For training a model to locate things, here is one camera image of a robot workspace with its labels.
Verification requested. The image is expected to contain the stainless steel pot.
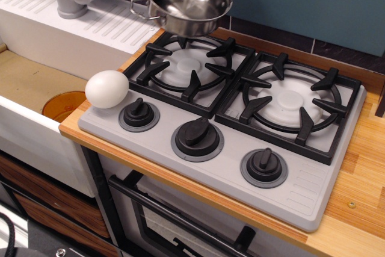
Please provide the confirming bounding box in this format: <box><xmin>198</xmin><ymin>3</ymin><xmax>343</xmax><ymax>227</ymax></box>
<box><xmin>130</xmin><ymin>0</ymin><xmax>233</xmax><ymax>38</ymax></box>

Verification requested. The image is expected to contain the white egg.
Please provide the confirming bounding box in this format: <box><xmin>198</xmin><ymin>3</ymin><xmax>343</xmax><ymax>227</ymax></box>
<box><xmin>85</xmin><ymin>70</ymin><xmax>129</xmax><ymax>109</ymax></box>

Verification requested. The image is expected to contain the black left stove knob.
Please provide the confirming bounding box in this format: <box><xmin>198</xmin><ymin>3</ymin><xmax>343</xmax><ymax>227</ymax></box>
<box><xmin>119</xmin><ymin>98</ymin><xmax>160</xmax><ymax>132</ymax></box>

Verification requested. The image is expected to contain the black stove knob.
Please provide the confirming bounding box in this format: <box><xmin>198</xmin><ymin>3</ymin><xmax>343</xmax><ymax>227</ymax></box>
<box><xmin>240</xmin><ymin>148</ymin><xmax>288</xmax><ymax>189</ymax></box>
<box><xmin>119</xmin><ymin>98</ymin><xmax>160</xmax><ymax>132</ymax></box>
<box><xmin>171</xmin><ymin>117</ymin><xmax>224</xmax><ymax>163</ymax></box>

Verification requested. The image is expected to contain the black middle stove knob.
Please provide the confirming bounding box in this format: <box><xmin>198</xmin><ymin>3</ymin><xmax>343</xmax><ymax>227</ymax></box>
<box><xmin>171</xmin><ymin>117</ymin><xmax>224</xmax><ymax>163</ymax></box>

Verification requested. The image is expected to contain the grey toy stove top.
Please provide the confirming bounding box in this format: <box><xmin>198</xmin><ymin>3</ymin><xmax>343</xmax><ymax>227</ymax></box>
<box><xmin>78</xmin><ymin>82</ymin><xmax>356</xmax><ymax>232</ymax></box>

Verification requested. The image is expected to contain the black right stove knob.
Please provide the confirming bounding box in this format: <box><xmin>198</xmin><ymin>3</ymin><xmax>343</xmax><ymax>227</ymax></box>
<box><xmin>240</xmin><ymin>148</ymin><xmax>288</xmax><ymax>189</ymax></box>

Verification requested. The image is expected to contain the black left burner grate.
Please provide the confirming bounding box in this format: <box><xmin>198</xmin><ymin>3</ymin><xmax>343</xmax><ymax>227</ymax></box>
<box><xmin>124</xmin><ymin>33</ymin><xmax>256</xmax><ymax>119</ymax></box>

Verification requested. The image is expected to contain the black burner grate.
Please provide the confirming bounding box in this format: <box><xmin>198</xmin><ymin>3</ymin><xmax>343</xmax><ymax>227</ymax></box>
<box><xmin>215</xmin><ymin>52</ymin><xmax>366</xmax><ymax>165</ymax></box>
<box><xmin>124</xmin><ymin>33</ymin><xmax>256</xmax><ymax>119</ymax></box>

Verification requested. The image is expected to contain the white sink unit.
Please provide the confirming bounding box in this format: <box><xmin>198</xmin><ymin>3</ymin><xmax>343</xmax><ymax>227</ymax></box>
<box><xmin>1</xmin><ymin>0</ymin><xmax>157</xmax><ymax>197</ymax></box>

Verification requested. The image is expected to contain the black right burner grate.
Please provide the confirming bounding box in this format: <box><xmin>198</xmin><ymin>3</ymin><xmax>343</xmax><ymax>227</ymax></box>
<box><xmin>215</xmin><ymin>52</ymin><xmax>366</xmax><ymax>165</ymax></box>

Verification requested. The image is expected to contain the upper wooden drawer front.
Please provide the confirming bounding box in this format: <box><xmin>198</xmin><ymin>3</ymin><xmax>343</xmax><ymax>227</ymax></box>
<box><xmin>1</xmin><ymin>155</ymin><xmax>105</xmax><ymax>230</ymax></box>

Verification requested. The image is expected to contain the wooden drawer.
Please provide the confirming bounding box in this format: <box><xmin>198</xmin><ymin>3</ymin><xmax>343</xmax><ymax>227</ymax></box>
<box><xmin>15</xmin><ymin>193</ymin><xmax>119</xmax><ymax>257</ymax></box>
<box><xmin>1</xmin><ymin>155</ymin><xmax>105</xmax><ymax>230</ymax></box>

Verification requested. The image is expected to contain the oven door with window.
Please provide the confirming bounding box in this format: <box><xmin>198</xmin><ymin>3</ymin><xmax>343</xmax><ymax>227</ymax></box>
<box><xmin>107</xmin><ymin>170</ymin><xmax>309</xmax><ymax>256</ymax></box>

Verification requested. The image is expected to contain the lower wooden drawer front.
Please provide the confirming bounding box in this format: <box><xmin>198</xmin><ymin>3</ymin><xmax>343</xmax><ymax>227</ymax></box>
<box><xmin>15</xmin><ymin>193</ymin><xmax>119</xmax><ymax>257</ymax></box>

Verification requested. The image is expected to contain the right teal wall cabinet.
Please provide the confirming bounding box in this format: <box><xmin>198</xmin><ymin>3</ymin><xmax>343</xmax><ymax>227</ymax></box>
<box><xmin>229</xmin><ymin>0</ymin><xmax>384</xmax><ymax>57</ymax></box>

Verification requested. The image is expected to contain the black oven door handle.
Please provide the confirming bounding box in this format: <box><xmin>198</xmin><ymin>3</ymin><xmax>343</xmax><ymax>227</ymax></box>
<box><xmin>108</xmin><ymin>175</ymin><xmax>255</xmax><ymax>256</ymax></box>

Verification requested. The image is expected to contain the black braided cable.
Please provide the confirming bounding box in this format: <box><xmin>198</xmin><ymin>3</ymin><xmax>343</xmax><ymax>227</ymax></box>
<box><xmin>0</xmin><ymin>212</ymin><xmax>16</xmax><ymax>257</ymax></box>

